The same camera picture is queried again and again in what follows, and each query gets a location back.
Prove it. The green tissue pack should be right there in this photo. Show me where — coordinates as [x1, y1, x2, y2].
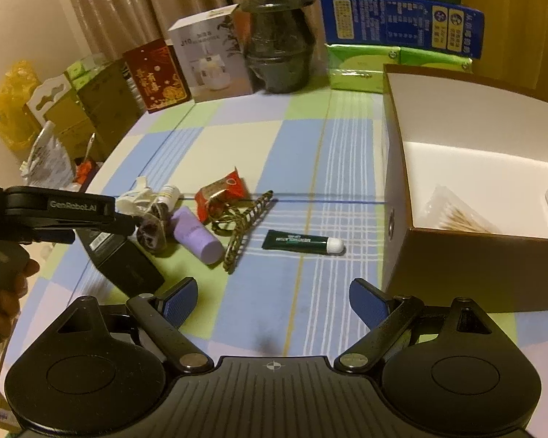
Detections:
[325, 43, 403, 94]
[399, 47, 473, 74]

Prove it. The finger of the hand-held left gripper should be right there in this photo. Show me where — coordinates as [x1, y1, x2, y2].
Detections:
[0, 214, 137, 245]
[4, 185, 118, 220]

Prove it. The beige curtain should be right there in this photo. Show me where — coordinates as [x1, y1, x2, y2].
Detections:
[57, 0, 256, 62]

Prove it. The yellow plastic bag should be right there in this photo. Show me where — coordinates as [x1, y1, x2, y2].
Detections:
[0, 60, 42, 151]

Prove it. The wrapped black bowl stack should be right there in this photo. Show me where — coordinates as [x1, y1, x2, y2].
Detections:
[240, 0, 316, 94]

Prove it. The white humidifier box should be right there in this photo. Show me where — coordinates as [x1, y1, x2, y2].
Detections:
[167, 4, 254, 103]

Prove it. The blue carton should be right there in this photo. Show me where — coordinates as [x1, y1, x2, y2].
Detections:
[320, 0, 485, 60]

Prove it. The red snack packet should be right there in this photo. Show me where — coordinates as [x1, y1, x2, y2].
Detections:
[194, 170, 248, 224]

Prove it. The small green box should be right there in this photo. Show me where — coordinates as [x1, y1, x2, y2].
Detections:
[64, 55, 107, 88]

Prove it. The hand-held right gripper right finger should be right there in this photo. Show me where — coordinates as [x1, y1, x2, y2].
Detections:
[334, 278, 498, 370]

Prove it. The checked cloth desktop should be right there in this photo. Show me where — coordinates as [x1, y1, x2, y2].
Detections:
[0, 87, 548, 393]

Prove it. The olive gold box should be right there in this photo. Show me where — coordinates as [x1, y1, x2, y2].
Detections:
[55, 61, 143, 161]

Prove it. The bronze hair claw clip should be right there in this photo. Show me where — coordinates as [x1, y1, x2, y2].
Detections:
[210, 190, 275, 275]

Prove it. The black box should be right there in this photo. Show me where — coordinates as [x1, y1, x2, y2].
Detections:
[76, 227, 165, 298]

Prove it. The white hanger card packaging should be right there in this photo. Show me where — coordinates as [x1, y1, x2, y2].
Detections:
[25, 72, 76, 129]

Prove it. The white plastic bag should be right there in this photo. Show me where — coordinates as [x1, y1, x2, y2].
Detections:
[20, 121, 74, 190]

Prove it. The green lip balm tube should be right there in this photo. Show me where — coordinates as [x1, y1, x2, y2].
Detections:
[262, 230, 345, 255]

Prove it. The white hair clip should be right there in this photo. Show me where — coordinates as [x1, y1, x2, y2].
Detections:
[115, 177, 158, 215]

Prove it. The brown cardboard box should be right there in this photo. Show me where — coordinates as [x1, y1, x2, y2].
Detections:
[381, 64, 548, 313]

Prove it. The person's left hand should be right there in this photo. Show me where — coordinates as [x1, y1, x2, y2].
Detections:
[0, 258, 40, 343]

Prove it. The small white bottle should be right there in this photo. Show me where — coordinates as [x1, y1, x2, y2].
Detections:
[157, 185, 182, 208]

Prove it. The cotton swab packet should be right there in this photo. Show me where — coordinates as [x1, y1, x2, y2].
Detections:
[422, 185, 503, 233]

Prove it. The wooden cabinet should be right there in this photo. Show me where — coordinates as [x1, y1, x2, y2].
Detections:
[459, 0, 548, 110]

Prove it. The red gold-printed box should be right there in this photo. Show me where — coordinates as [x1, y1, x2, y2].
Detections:
[122, 40, 193, 114]

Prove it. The small orange packet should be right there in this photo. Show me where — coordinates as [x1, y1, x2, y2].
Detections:
[75, 160, 96, 184]

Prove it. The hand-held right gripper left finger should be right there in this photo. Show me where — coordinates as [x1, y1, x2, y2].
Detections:
[50, 277, 213, 372]

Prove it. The purple tube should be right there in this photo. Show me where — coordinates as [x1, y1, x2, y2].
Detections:
[171, 207, 225, 265]

